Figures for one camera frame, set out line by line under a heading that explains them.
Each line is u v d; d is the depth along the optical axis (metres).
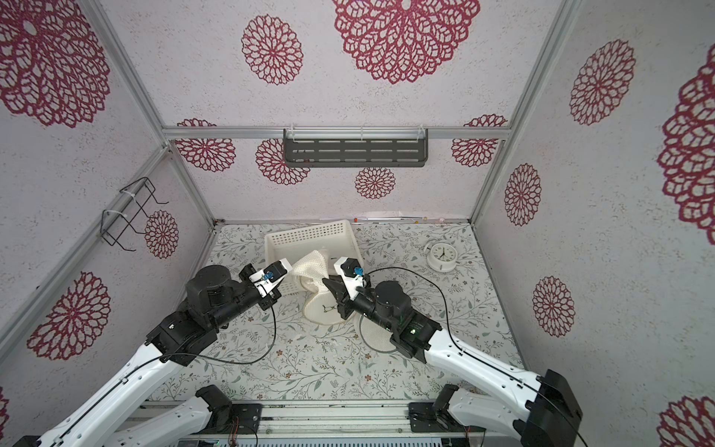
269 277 0.52
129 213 0.78
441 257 1.03
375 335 0.82
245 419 0.73
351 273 0.57
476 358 0.47
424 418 0.73
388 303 0.51
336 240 1.13
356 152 0.96
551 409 0.39
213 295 0.47
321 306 0.71
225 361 0.46
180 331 0.47
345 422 0.74
